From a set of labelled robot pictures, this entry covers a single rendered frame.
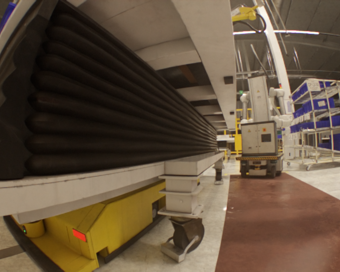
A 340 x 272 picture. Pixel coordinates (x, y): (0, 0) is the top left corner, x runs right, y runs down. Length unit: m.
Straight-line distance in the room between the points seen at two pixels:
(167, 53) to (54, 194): 0.50
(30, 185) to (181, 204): 0.52
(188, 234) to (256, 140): 2.11
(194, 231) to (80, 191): 0.54
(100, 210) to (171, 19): 0.67
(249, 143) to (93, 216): 2.39
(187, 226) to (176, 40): 0.69
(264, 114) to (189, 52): 2.64
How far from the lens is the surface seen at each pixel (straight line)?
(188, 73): 0.93
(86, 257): 0.69
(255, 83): 3.26
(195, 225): 0.74
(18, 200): 0.28
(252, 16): 2.21
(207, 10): 0.41
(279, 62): 5.77
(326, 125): 3.63
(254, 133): 2.65
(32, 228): 0.87
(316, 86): 3.54
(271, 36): 6.29
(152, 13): 0.50
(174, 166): 0.63
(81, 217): 0.67
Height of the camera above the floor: 0.47
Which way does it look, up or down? 5 degrees up
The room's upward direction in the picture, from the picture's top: 1 degrees counter-clockwise
